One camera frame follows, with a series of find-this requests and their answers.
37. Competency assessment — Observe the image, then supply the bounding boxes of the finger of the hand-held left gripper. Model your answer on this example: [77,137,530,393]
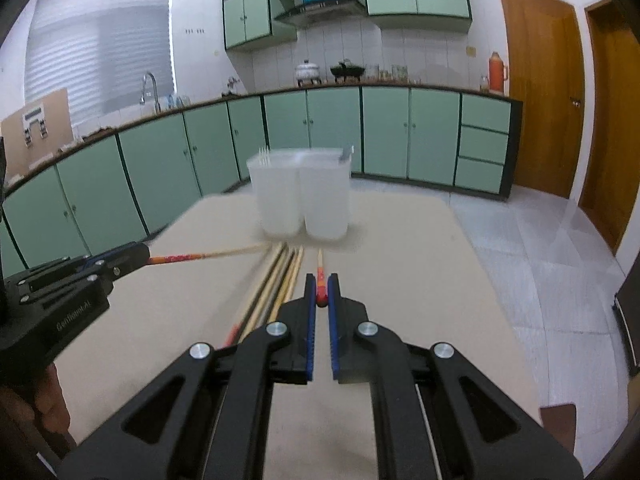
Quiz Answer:
[92,241,152,293]
[17,252,121,293]

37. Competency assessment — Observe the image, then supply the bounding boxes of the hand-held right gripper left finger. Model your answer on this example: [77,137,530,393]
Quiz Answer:
[57,274,317,480]

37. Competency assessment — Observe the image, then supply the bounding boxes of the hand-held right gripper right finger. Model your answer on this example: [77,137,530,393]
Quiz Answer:
[327,274,585,480]

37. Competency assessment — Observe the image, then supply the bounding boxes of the white plastic utensil container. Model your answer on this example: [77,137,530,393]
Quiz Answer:
[298,148,354,240]
[246,152,304,237]

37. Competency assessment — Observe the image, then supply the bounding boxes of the person's left hand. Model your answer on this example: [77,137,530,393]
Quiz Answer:
[29,360,68,442]

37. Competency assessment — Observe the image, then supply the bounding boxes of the green base cabinets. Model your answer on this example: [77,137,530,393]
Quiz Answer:
[0,85,463,281]

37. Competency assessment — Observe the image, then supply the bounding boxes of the cardboard box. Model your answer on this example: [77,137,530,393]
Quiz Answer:
[0,87,76,178]

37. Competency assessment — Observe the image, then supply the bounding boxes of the chrome sink faucet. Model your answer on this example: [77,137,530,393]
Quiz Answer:
[140,72,161,113]

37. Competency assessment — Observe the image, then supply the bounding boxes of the grey window blind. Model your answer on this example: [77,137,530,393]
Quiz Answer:
[24,0,177,128]

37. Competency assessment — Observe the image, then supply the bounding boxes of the green drawer unit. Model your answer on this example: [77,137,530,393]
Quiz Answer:
[452,91,523,201]

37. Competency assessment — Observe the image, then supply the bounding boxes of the brown stool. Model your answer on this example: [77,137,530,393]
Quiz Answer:
[539,402,581,445]

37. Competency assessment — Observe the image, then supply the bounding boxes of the white cooking pot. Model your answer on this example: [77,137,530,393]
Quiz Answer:
[295,60,323,84]

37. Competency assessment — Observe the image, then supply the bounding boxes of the black wok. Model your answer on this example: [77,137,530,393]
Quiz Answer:
[330,60,366,83]

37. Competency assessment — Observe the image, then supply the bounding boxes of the row of glass jars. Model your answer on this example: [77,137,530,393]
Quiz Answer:
[365,64,426,83]

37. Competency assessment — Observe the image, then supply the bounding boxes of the black chair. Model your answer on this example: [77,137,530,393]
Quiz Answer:
[611,260,640,381]

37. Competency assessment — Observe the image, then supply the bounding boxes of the orange thermos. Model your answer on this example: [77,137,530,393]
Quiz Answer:
[488,51,509,95]

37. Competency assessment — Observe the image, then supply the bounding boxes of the steel range hood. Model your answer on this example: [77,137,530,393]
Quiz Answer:
[272,0,368,28]

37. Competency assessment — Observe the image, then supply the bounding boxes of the wooden door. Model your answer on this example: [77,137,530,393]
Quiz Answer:
[577,0,640,256]
[497,0,586,200]

